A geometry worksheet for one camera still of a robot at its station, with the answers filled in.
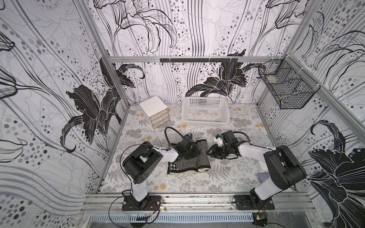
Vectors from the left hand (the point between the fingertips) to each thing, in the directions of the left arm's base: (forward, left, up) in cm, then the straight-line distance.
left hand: (200, 154), depth 92 cm
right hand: (+1, -6, +2) cm, 6 cm away
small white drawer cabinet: (+25, +32, +13) cm, 43 cm away
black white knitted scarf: (-8, +1, +7) cm, 11 cm away
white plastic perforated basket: (+37, -5, +1) cm, 38 cm away
